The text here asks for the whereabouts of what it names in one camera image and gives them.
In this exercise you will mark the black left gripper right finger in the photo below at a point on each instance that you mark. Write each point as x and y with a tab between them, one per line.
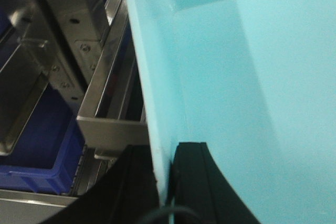
209	184

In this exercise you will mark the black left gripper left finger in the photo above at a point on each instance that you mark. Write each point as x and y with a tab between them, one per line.
123	195

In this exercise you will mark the light blue plastic bin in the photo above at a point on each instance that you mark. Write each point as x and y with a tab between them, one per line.
255	81

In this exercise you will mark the dark blue bin lower left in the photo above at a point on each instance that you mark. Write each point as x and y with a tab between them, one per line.
46	156

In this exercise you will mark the stainless steel shelf rail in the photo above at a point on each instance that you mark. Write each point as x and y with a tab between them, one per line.
112	114

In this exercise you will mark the steel shelf upright post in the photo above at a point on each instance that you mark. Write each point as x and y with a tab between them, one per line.
79	29

